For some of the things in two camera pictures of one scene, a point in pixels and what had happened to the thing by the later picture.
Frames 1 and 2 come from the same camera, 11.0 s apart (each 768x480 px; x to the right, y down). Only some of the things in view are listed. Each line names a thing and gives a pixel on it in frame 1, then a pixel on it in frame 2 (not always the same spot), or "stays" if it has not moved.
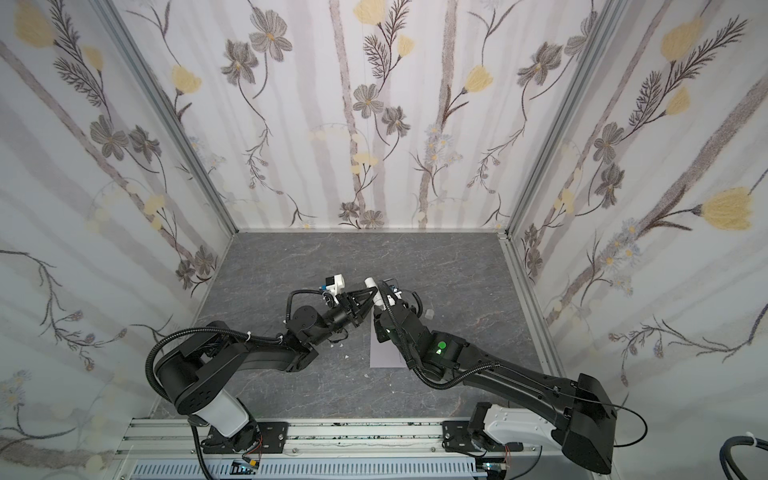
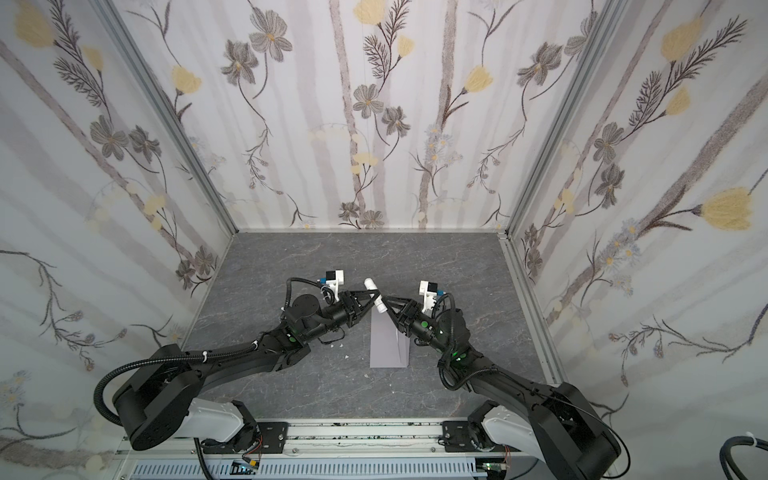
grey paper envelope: x=384 y=354 stays
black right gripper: x=389 y=314 to x=403 y=314
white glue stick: x=379 y=301 stays
